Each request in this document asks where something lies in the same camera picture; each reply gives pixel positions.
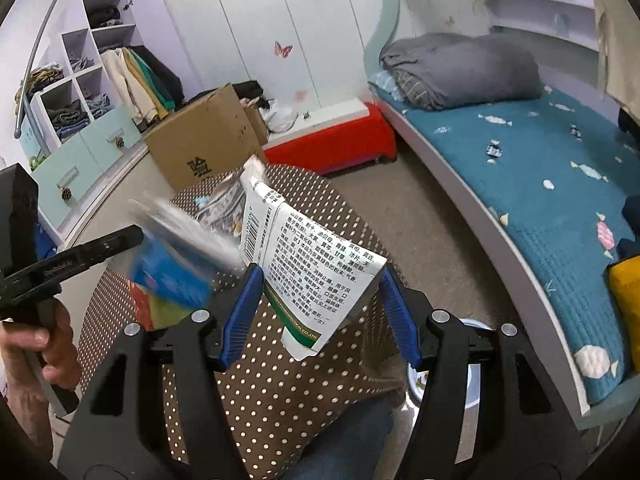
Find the white medicine box green stripe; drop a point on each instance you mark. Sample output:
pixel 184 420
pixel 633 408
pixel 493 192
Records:
pixel 310 270

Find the yellow cloth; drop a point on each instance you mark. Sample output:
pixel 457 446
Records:
pixel 627 305

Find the brown polka dot tablecloth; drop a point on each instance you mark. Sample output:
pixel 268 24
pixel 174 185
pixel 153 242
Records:
pixel 280 410

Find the white wall shelf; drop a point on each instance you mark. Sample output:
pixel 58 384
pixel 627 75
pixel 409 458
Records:
pixel 540 15

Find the grey blanket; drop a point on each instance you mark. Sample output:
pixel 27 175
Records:
pixel 475 70

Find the metal bowl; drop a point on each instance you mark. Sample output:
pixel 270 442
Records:
pixel 452 375

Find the cream jacket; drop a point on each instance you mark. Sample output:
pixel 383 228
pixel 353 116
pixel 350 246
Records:
pixel 122 85

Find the beige hanging cloth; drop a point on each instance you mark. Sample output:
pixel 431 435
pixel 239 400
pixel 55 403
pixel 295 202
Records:
pixel 617 35

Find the black clothes pile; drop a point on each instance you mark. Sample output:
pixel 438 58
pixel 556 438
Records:
pixel 247 91

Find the grey metal handrail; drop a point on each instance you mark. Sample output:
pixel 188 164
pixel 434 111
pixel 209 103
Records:
pixel 45 35

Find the blue snack packet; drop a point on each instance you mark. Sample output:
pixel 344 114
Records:
pixel 170 270

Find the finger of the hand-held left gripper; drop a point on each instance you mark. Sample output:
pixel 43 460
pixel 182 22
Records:
pixel 100 245

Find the white plastic bag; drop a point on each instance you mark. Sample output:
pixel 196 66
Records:
pixel 280 117

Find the pink butterfly sticker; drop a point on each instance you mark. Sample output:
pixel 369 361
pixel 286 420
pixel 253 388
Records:
pixel 283 50

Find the white wardrobe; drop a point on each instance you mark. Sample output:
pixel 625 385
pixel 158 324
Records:
pixel 250 20

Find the folded dark clothes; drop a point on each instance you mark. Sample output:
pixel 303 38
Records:
pixel 105 16

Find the black garment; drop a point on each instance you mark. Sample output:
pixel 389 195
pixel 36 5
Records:
pixel 167 77

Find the large cardboard box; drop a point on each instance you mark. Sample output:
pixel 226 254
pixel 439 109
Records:
pixel 200 135

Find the person's jeans leg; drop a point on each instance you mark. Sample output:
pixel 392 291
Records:
pixel 350 440

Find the dark blue cloth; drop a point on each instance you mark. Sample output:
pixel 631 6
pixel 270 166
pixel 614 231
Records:
pixel 631 230

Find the person's left hand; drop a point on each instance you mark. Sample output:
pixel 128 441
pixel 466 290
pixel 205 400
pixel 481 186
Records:
pixel 60 345

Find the white teal bed frame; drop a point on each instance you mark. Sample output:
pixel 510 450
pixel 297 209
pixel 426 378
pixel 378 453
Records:
pixel 500 240

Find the red bench with white top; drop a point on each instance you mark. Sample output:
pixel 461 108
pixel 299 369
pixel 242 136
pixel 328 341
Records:
pixel 325 150

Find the red green wrapper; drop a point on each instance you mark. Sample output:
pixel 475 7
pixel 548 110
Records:
pixel 147 307

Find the plaid pillow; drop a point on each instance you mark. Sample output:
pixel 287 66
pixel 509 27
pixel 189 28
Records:
pixel 412 90

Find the yellow garment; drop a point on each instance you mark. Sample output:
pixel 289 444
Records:
pixel 145 85

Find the blue printed quilt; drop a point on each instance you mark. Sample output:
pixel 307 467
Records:
pixel 530 160

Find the light blue pillow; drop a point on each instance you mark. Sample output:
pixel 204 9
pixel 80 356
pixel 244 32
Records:
pixel 382 82

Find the green garment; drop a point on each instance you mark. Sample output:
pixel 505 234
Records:
pixel 155 82

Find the silver foil packet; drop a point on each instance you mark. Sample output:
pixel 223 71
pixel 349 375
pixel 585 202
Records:
pixel 220 205

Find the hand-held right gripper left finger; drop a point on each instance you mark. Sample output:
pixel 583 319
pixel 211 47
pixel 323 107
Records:
pixel 240 320

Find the folded jeans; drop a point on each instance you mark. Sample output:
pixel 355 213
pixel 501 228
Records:
pixel 70 120

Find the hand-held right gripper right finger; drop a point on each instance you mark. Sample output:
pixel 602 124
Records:
pixel 400 320

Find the person's left forearm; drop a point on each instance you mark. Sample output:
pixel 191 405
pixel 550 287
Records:
pixel 25 425

